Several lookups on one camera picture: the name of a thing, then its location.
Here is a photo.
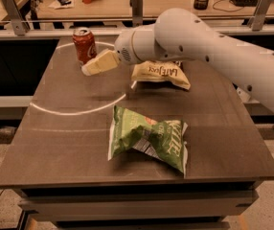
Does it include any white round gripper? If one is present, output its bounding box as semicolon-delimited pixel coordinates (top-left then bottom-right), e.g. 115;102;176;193
80;23;176;77

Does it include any red coke can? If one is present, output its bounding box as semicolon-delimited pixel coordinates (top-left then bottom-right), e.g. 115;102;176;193
72;27;97;65

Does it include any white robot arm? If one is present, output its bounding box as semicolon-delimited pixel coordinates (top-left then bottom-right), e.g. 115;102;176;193
81;8;274;113

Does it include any brown sea salt chip bag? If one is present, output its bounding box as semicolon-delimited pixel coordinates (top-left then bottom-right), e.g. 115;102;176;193
131;61;191;90

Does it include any green kettle chip bag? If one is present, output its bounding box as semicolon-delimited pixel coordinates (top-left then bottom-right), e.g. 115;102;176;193
108;105;188;174

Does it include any black mesh pen cup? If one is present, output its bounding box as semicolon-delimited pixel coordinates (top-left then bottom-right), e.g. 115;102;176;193
194;0;209;11

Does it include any middle metal rail bracket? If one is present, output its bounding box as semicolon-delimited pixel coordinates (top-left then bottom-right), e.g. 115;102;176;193
130;0;143;27

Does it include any metal rail bracket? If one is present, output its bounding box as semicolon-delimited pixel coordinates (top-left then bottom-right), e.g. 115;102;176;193
1;0;30;35
130;0;143;27
247;0;273;31

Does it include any left metal rail bracket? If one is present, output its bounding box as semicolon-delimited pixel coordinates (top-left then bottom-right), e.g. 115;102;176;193
1;0;30;35

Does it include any black cable on desk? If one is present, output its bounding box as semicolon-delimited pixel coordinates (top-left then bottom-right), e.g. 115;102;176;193
211;0;245;13

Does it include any right metal rail bracket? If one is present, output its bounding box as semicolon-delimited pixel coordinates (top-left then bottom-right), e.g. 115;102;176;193
247;0;273;31

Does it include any horizontal metal rail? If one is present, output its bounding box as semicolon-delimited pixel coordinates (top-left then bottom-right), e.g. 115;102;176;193
0;24;274;40

